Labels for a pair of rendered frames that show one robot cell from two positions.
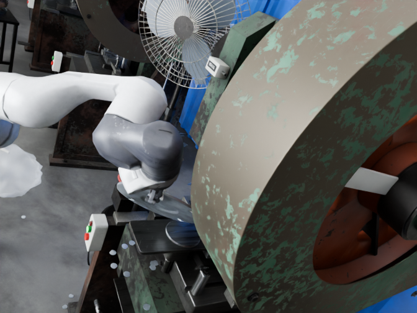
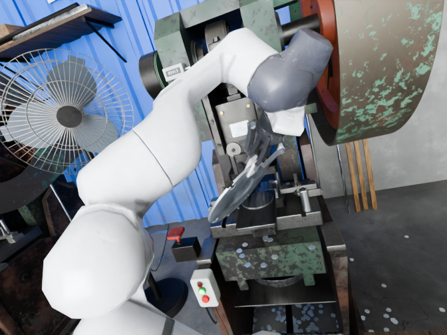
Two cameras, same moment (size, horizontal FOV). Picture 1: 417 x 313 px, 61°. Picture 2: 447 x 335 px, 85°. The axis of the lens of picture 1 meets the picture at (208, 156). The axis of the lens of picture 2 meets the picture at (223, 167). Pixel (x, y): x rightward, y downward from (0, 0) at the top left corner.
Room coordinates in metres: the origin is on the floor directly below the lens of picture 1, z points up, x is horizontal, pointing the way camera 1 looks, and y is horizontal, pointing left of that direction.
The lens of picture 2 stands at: (0.33, 0.57, 1.24)
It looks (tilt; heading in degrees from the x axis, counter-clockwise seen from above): 18 degrees down; 323
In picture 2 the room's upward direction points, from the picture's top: 17 degrees counter-clockwise
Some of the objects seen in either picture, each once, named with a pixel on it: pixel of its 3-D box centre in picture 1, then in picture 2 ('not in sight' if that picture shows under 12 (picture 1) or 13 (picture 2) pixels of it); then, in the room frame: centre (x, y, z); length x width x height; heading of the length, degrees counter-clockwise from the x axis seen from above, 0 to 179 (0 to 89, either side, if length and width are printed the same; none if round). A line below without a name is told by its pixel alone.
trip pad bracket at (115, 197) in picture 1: (120, 208); (191, 259); (1.15, 0.24, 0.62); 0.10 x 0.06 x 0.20; 37
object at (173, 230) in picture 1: (164, 247); (261, 221); (0.94, 0.01, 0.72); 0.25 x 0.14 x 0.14; 127
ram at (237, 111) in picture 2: not in sight; (243, 133); (1.02, -0.09, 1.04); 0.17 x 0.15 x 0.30; 127
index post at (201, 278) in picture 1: (200, 281); (304, 199); (0.82, -0.13, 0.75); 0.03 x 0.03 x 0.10; 37
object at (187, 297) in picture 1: (203, 253); (264, 207); (1.04, -0.13, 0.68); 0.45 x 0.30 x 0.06; 37
